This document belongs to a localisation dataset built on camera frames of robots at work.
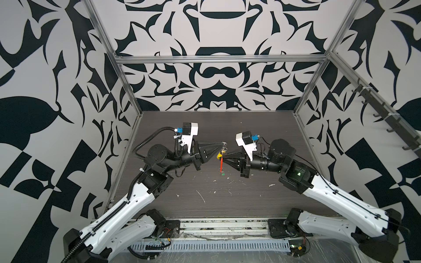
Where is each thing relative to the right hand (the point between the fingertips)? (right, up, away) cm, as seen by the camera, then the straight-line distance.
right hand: (223, 159), depth 56 cm
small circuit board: (+33, -41, +15) cm, 55 cm away
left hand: (0, +6, -4) cm, 7 cm away
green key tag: (+1, -9, +13) cm, 15 cm away
